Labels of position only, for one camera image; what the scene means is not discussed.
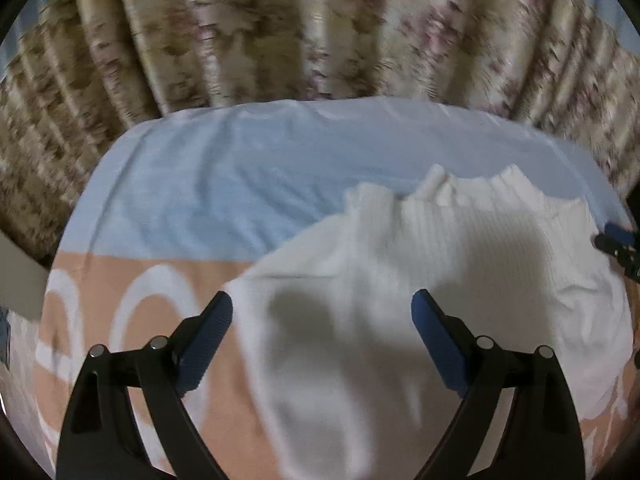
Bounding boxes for orange white lettered bedspread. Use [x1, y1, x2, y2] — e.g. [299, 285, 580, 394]
[34, 98, 639, 479]

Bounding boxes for white knit sweater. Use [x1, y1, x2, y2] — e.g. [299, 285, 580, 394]
[226, 166, 634, 479]

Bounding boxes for leaning white board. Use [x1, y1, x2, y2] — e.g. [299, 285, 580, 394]
[0, 234, 48, 321]

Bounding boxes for blue floral curtain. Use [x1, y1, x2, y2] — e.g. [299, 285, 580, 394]
[1, 0, 639, 261]

